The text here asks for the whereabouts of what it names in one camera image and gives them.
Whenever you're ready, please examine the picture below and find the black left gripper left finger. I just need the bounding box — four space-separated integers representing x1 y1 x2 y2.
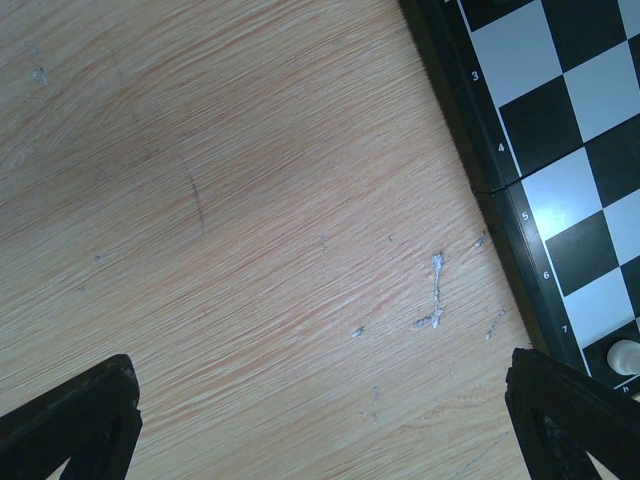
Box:
1 354 143 479

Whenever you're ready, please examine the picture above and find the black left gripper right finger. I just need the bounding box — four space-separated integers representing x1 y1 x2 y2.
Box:
505 348 639 479

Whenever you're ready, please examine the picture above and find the black white chess board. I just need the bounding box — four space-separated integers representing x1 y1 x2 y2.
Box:
401 0 639 397

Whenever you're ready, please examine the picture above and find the white chess piece on board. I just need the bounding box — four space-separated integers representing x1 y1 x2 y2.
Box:
607 339 640 376

